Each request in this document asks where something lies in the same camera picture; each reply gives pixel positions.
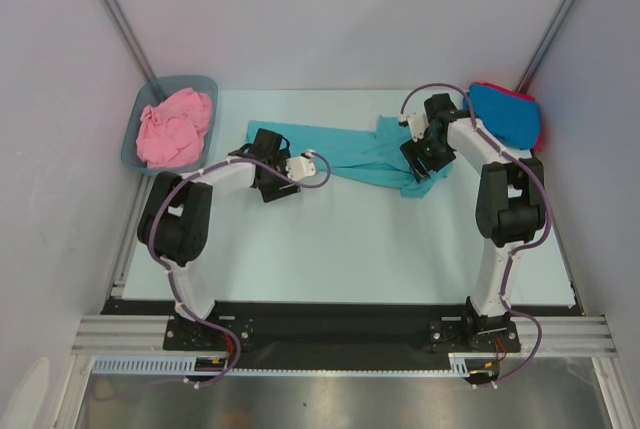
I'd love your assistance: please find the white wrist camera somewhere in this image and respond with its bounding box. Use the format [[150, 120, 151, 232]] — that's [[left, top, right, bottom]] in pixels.
[[398, 112, 429, 142], [285, 151, 317, 182]]

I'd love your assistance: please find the grey plastic basket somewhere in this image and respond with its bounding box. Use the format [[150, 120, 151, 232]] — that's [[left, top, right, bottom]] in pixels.
[[121, 75, 218, 176]]

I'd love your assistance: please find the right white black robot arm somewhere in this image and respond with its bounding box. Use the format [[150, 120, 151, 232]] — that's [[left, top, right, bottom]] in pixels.
[[398, 93, 552, 350]]

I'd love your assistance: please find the aluminium frame rail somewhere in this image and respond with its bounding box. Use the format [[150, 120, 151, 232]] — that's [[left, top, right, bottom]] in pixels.
[[71, 315, 617, 357]]

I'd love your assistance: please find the corner aluminium post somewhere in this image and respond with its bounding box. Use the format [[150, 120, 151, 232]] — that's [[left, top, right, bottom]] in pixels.
[[100, 0, 156, 81], [515, 0, 579, 94]]

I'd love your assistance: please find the grey slotted cable duct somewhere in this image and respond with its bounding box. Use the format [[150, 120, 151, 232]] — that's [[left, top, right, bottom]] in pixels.
[[92, 354, 490, 378]]

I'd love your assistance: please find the left corner aluminium post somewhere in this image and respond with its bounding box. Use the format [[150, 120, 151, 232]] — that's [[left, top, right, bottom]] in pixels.
[[100, 0, 156, 81]]

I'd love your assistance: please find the right corner aluminium post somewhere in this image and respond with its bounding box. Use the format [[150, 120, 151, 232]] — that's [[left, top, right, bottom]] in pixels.
[[515, 0, 579, 94]]

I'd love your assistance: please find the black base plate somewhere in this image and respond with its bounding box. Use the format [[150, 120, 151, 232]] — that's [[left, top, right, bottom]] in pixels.
[[99, 296, 585, 370]]

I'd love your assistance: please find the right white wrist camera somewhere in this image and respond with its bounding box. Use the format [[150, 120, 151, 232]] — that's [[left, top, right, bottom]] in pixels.
[[398, 112, 429, 142]]

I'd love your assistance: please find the teal t shirt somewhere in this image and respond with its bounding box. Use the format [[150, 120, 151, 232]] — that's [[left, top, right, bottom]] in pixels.
[[247, 116, 452, 199]]

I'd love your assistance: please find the pink crumpled t shirt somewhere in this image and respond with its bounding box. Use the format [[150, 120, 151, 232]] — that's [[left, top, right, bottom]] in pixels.
[[136, 88, 213, 169]]

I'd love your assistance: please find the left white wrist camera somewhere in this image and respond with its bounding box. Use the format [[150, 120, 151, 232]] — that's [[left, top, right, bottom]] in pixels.
[[285, 151, 317, 182]]

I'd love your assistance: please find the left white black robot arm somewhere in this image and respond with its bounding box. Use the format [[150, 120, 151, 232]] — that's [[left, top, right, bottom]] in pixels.
[[137, 129, 300, 349]]

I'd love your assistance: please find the blue folded t shirt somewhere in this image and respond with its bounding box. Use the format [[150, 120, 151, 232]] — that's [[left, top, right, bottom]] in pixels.
[[462, 82, 543, 151]]

